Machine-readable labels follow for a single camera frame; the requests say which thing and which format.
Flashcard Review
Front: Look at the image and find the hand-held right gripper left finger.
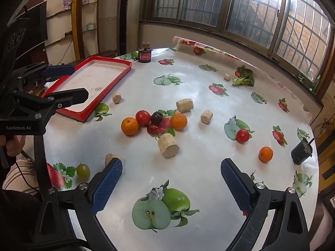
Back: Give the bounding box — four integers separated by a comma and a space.
34, 158, 123, 251

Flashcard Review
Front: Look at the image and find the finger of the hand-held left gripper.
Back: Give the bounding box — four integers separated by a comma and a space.
11, 87, 89, 118
13, 63, 76, 85

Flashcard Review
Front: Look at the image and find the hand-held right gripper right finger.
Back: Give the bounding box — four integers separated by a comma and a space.
220, 158, 311, 251

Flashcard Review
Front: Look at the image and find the orange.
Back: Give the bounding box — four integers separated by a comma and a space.
170, 113, 188, 130
121, 117, 139, 136
259, 146, 274, 163

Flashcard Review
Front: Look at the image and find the red rimmed white tray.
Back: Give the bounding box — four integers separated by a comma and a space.
40, 56, 133, 123

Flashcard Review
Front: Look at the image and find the red tomato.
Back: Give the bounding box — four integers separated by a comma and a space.
236, 129, 250, 144
135, 110, 151, 126

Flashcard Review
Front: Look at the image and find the person's left hand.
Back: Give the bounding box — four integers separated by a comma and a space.
0, 135, 26, 164

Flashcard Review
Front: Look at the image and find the green grape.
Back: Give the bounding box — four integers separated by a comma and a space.
76, 164, 91, 179

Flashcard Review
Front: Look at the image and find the fruit print tablecloth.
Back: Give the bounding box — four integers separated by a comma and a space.
43, 37, 321, 251

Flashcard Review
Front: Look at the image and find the person's striped clothing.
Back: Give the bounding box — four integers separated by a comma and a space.
1, 155, 40, 196

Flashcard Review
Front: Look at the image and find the black flat television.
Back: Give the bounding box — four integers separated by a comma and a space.
8, 1, 49, 55

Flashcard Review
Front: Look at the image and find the wooden shelf unit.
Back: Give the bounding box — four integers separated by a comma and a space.
43, 0, 117, 60

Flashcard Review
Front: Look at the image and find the black cylindrical motor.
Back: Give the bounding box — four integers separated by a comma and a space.
291, 137, 314, 166

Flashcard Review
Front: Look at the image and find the white tower air conditioner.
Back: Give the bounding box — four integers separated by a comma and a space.
118, 0, 143, 55

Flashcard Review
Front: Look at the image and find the dark purple plum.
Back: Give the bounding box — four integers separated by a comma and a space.
151, 111, 164, 125

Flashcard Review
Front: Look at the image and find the black motor with cork wheel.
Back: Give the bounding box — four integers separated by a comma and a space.
137, 42, 153, 64

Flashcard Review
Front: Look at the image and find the green leafy vegetable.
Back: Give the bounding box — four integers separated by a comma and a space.
232, 65, 255, 87

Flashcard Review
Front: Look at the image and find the barred window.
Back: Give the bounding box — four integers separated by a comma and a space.
141, 0, 335, 84

